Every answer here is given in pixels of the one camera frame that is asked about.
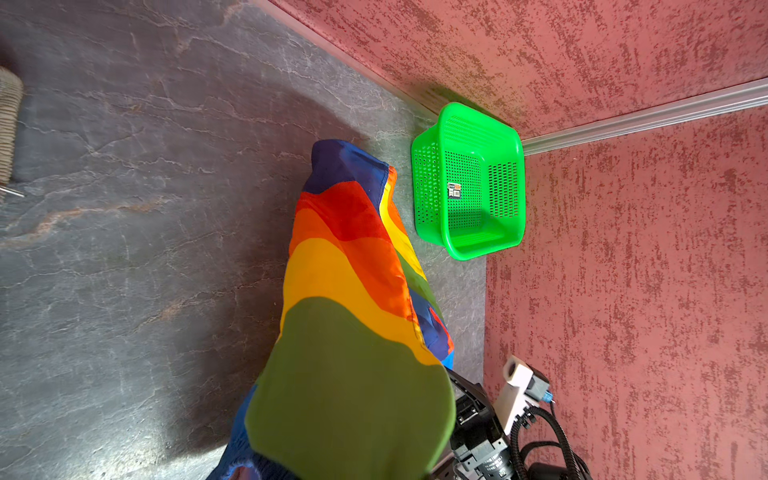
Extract label sticker in basket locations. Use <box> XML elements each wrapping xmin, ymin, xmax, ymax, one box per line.
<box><xmin>447</xmin><ymin>182</ymin><xmax>463</xmax><ymax>200</ymax></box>

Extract green plastic basket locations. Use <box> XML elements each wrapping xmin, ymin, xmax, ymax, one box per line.
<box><xmin>411</xmin><ymin>102</ymin><xmax>526</xmax><ymax>261</ymax></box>

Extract right aluminium corner post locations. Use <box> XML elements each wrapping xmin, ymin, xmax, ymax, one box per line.
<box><xmin>522</xmin><ymin>78</ymin><xmax>767</xmax><ymax>157</ymax></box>

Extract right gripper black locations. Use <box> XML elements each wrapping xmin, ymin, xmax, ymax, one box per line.
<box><xmin>429</xmin><ymin>369</ymin><xmax>516</xmax><ymax>480</ymax></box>

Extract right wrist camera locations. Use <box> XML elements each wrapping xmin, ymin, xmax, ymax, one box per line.
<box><xmin>494</xmin><ymin>356</ymin><xmax>553</xmax><ymax>435</ymax></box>

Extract beige shorts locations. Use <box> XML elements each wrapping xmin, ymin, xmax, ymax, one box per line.
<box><xmin>0</xmin><ymin>67</ymin><xmax>24</xmax><ymax>198</ymax></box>

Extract multicolour shorts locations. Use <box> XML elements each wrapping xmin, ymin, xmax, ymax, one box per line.
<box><xmin>212</xmin><ymin>140</ymin><xmax>455</xmax><ymax>479</ymax></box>

